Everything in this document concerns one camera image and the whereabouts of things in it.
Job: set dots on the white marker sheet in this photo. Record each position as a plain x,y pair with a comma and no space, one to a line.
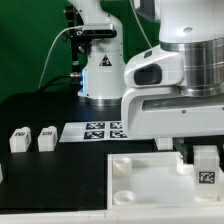
76,133

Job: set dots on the white square tabletop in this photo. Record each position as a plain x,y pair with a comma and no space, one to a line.
152,180

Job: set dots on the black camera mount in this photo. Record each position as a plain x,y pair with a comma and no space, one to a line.
75,33

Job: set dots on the white block left edge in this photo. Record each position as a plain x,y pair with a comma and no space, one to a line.
1,173

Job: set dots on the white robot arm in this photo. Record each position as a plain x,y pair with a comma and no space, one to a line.
192,28

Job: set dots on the white front rail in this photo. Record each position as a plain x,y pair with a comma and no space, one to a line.
212,215

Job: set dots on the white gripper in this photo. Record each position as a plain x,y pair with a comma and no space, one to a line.
153,107

